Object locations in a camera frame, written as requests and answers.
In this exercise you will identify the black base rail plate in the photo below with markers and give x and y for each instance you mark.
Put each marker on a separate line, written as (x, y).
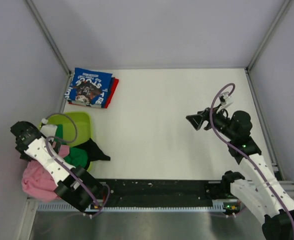
(165, 193)

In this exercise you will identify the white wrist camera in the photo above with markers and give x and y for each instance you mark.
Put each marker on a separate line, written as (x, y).
(47, 129)
(225, 99)

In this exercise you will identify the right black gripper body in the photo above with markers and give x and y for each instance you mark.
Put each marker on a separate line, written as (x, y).
(220, 122)

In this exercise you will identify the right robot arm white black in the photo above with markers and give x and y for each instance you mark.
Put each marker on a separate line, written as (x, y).
(264, 196)

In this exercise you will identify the pink t shirt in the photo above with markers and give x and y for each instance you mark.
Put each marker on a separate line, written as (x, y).
(38, 183)

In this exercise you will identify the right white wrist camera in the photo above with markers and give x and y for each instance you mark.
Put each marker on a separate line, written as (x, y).
(225, 99)

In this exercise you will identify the green t shirt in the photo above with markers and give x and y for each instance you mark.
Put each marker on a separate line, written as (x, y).
(72, 155)

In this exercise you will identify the folded red t shirt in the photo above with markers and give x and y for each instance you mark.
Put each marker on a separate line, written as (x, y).
(112, 88)

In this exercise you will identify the black t shirt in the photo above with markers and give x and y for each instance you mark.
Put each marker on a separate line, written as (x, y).
(94, 153)

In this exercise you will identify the grey slotted cable duct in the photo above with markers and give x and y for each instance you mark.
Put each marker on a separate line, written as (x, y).
(215, 207)

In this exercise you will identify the lime green plastic bin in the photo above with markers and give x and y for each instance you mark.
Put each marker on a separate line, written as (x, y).
(75, 122)

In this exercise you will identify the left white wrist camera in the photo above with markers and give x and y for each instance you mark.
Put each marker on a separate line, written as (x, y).
(47, 129)

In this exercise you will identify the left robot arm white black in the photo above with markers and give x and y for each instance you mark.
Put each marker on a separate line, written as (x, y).
(74, 184)

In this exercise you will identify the folded blue printed t shirt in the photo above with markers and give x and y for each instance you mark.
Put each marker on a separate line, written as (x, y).
(90, 88)

